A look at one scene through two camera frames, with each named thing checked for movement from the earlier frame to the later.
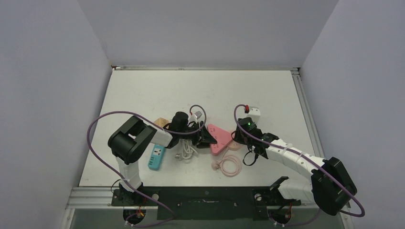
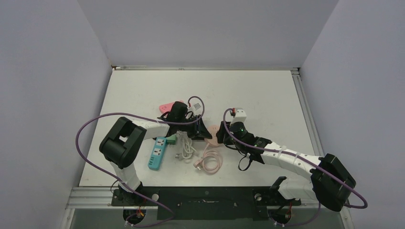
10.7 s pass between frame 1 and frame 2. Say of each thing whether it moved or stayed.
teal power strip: stayed
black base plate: stayed
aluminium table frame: stayed
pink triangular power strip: moved
